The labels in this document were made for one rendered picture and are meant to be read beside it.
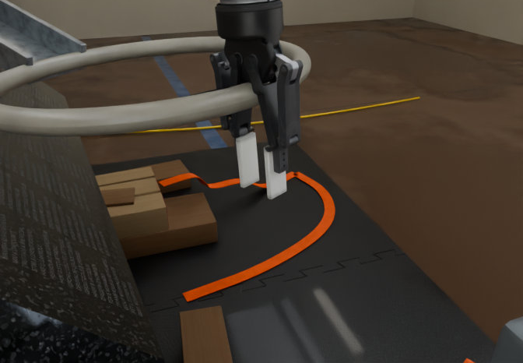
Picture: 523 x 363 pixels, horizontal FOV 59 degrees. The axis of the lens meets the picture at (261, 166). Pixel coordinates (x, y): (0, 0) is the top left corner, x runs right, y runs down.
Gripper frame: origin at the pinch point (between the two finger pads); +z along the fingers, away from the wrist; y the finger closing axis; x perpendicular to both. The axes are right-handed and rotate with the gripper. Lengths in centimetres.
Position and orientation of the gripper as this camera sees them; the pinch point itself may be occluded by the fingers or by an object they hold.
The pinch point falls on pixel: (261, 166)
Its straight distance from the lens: 59.2
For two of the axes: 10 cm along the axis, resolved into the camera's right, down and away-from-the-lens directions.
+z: 0.7, 9.1, 4.1
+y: -7.0, -2.5, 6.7
